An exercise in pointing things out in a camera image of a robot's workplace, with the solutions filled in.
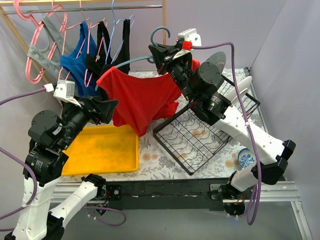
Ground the grey tank top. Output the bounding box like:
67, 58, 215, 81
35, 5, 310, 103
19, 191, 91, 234
28, 13, 75, 82

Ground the light blue hanger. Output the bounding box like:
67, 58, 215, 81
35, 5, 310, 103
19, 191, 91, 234
105, 0, 127, 64

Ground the thick pink hanger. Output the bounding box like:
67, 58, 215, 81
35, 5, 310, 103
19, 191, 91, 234
13, 0, 45, 84

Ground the wooden clothes rack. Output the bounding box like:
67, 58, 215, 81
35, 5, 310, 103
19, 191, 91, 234
0, 0, 169, 84

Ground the blue white porcelain bowl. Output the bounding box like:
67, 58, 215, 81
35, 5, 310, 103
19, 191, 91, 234
238, 148, 256, 168

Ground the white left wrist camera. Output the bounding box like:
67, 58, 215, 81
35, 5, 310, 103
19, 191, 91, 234
53, 79, 81, 107

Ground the grey patterned plate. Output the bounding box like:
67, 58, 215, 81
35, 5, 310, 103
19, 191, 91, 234
205, 51, 226, 73

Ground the thin pink hanger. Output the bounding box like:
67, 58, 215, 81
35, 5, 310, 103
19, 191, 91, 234
64, 0, 108, 88
51, 0, 70, 80

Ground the grey-blue hanger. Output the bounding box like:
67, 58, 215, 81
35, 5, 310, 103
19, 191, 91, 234
94, 26, 172, 92

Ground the black wire dish rack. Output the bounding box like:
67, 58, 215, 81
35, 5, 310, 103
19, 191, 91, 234
152, 72, 261, 176

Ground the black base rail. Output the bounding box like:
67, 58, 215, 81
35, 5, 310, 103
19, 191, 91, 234
77, 177, 256, 217

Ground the white plate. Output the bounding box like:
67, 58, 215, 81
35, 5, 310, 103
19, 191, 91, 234
225, 76, 253, 105

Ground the black tank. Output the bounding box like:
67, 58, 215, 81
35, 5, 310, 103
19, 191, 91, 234
86, 21, 112, 79
99, 19, 131, 77

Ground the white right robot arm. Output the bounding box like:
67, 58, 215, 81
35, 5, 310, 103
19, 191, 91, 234
148, 39, 296, 199

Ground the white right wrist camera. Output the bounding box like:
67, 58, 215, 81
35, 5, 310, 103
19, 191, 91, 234
177, 28, 202, 51

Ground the yellow plastic tray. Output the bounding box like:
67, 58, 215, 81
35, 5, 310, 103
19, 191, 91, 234
62, 125, 139, 176

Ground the red tank top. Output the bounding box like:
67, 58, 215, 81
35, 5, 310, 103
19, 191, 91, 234
96, 57, 201, 137

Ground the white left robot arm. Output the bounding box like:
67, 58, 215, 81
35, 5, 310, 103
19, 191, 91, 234
4, 96, 118, 240

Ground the blue tank top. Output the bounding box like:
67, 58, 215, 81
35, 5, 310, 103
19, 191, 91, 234
60, 21, 100, 97

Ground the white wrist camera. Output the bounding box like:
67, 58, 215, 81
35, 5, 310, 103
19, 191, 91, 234
177, 28, 202, 51
53, 79, 81, 107

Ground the floral table mat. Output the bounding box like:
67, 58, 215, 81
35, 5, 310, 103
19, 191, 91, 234
56, 68, 270, 181

